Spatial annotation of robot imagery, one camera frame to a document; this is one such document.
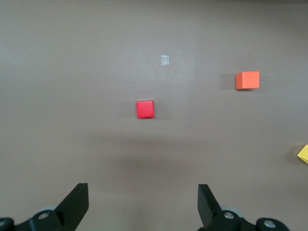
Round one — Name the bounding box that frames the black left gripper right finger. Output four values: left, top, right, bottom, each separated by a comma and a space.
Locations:
197, 184, 289, 231

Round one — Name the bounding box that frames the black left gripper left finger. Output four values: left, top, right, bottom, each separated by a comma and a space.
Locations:
0, 182, 89, 231

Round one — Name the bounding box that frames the red wooden block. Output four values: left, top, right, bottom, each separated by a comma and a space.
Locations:
136, 100, 154, 119

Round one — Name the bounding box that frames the yellow wooden block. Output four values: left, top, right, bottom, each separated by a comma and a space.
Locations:
296, 144, 308, 166

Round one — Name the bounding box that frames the orange wooden block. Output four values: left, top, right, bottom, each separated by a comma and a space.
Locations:
235, 70, 260, 90

